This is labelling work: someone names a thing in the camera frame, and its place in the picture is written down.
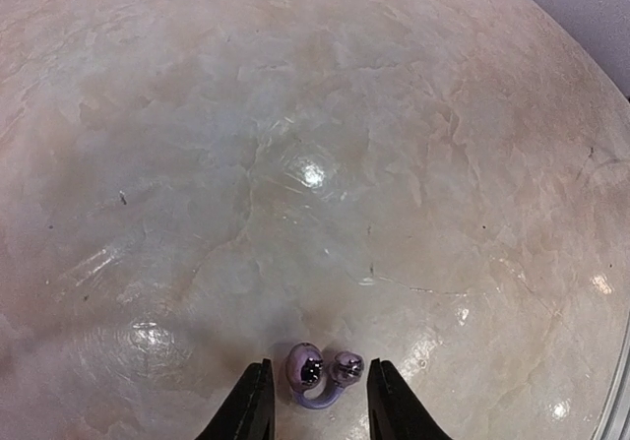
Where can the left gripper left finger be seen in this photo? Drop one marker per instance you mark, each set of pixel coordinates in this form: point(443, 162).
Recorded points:
point(248, 412)

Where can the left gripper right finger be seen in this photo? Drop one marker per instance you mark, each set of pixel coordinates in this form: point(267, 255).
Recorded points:
point(394, 411)

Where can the purple earbud front left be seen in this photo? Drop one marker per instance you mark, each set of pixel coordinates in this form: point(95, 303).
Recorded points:
point(316, 383)

